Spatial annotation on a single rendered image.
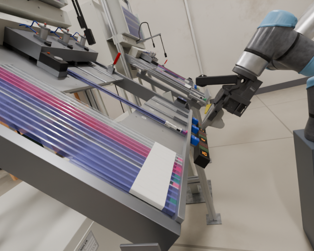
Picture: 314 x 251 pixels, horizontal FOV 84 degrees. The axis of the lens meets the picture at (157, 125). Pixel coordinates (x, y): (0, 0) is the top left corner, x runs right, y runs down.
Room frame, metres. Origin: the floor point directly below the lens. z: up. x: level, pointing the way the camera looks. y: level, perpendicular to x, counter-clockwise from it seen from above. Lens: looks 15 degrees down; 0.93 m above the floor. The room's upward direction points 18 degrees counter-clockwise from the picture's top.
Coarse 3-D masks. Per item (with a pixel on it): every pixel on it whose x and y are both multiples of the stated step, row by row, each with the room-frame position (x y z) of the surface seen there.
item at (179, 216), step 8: (184, 144) 0.47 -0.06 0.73; (184, 152) 0.41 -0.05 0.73; (184, 160) 0.37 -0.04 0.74; (184, 168) 0.34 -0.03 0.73; (184, 176) 0.31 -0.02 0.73; (184, 184) 0.29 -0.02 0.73; (184, 192) 0.27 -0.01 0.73; (184, 200) 0.25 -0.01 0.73; (176, 208) 0.24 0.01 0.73; (184, 208) 0.23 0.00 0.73; (176, 216) 0.22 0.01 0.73; (184, 216) 0.22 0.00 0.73
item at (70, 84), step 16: (0, 48) 0.61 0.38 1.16; (16, 64) 0.55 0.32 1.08; (32, 64) 0.60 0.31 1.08; (80, 64) 0.83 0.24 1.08; (96, 64) 0.96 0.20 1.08; (48, 80) 0.53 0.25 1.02; (64, 80) 0.58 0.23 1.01; (80, 80) 0.64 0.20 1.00; (96, 80) 0.72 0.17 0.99; (112, 80) 0.81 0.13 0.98
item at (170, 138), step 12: (156, 96) 0.88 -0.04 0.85; (144, 108) 0.65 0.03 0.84; (156, 108) 0.71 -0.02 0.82; (168, 108) 0.78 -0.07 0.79; (132, 120) 0.51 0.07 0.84; (144, 120) 0.55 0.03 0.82; (156, 120) 0.59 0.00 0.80; (168, 120) 0.64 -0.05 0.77; (180, 120) 0.68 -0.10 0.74; (144, 132) 0.47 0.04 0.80; (156, 132) 0.50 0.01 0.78; (168, 132) 0.53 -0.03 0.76; (180, 132) 0.55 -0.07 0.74; (168, 144) 0.46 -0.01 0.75; (180, 144) 0.49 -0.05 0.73; (84, 168) 0.27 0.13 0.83; (168, 216) 0.23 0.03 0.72
